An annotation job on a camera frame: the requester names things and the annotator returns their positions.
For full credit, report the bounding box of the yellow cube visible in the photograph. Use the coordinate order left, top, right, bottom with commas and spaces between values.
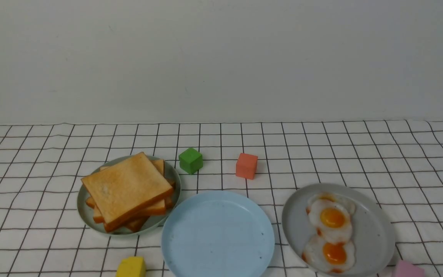
115, 256, 147, 277

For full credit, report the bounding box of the light blue plate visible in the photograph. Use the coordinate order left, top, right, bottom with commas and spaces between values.
161, 190, 275, 277

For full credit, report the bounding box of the green cube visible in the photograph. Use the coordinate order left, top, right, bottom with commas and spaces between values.
178, 147, 203, 175

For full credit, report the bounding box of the toast slice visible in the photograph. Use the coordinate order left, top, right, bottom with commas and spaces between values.
85, 197, 174, 223
81, 152, 175, 234
125, 216, 149, 233
99, 159, 176, 216

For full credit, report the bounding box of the pink cube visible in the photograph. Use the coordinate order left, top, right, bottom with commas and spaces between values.
391, 260, 425, 277

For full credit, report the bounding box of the fried egg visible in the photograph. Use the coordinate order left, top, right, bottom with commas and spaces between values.
306, 199, 352, 244
308, 192, 356, 215
301, 235, 356, 274

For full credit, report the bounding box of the orange cube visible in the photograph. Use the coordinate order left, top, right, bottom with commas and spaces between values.
235, 153, 258, 180

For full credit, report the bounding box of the grey plate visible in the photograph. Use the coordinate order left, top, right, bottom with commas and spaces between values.
281, 184, 395, 277

